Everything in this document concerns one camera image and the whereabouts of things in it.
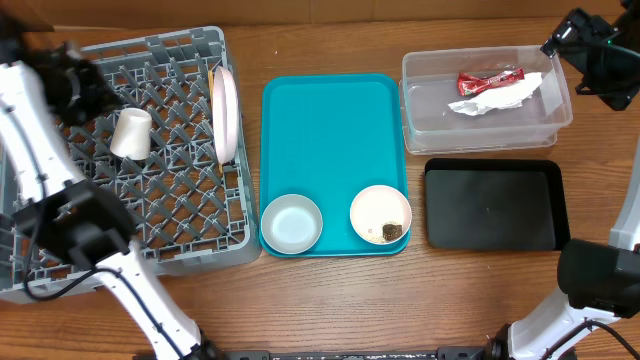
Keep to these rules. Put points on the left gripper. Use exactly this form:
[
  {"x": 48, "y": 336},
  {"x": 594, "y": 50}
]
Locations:
[{"x": 105, "y": 100}]

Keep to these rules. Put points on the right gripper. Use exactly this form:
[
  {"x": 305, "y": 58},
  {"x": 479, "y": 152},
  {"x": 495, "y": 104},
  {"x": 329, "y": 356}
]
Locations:
[{"x": 565, "y": 38}]

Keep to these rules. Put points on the white cup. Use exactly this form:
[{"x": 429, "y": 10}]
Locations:
[{"x": 131, "y": 138}]

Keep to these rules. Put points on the white napkin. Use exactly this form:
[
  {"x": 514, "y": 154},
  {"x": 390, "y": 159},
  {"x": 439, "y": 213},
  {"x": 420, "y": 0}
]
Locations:
[{"x": 507, "y": 97}]

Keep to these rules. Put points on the red snack wrapper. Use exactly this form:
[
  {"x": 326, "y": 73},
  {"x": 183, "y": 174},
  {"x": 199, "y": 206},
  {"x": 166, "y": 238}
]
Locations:
[{"x": 470, "y": 85}]

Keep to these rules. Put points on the large white plate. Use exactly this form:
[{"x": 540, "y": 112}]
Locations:
[{"x": 226, "y": 113}]

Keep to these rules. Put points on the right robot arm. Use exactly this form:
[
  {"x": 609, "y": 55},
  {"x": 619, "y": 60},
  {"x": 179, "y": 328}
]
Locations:
[{"x": 597, "y": 284}]

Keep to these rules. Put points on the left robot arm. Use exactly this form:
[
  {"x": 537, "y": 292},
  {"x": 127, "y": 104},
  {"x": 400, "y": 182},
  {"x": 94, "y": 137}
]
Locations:
[{"x": 63, "y": 211}]

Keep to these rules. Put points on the clear plastic bin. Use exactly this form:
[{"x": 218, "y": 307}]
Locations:
[{"x": 429, "y": 86}]

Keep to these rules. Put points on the grey plastic dish rack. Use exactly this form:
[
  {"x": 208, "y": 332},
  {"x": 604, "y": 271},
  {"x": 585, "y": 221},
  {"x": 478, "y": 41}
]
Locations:
[{"x": 191, "y": 214}]

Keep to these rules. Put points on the black tray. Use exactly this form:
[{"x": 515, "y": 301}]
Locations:
[{"x": 495, "y": 204}]

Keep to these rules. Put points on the grey bowl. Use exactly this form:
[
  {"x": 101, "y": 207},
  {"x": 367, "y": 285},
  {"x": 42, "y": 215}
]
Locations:
[{"x": 291, "y": 224}]

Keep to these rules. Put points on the teal serving tray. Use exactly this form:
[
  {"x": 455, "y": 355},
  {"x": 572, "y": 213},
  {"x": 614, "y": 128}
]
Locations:
[{"x": 327, "y": 137}]

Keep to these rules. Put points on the dark food scrap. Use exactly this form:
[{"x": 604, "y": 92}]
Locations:
[{"x": 391, "y": 232}]

